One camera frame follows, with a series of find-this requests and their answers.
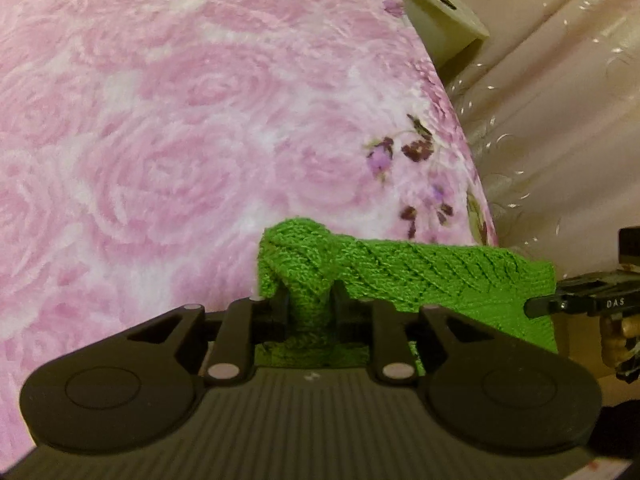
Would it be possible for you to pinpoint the white box furniture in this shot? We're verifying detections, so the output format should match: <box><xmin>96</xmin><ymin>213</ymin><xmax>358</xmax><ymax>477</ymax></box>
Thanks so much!
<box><xmin>402</xmin><ymin>0</ymin><xmax>489</xmax><ymax>68</ymax></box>

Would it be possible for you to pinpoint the green knitted sweater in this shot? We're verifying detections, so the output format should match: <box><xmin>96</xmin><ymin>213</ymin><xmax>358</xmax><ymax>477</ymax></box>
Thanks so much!
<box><xmin>255</xmin><ymin>218</ymin><xmax>558</xmax><ymax>368</ymax></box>

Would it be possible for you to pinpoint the pink floral bed blanket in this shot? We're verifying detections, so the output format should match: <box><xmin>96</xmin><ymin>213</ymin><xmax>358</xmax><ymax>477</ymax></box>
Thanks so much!
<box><xmin>1</xmin><ymin>0</ymin><xmax>497</xmax><ymax>466</ymax></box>

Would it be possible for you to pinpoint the beige patterned curtain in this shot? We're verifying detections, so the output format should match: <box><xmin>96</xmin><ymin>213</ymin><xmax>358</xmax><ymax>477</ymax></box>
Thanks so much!
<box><xmin>448</xmin><ymin>0</ymin><xmax>639</xmax><ymax>276</ymax></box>

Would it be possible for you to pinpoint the right hand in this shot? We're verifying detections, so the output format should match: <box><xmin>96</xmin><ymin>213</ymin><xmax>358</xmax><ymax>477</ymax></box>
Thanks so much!
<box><xmin>600</xmin><ymin>314</ymin><xmax>639</xmax><ymax>384</ymax></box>

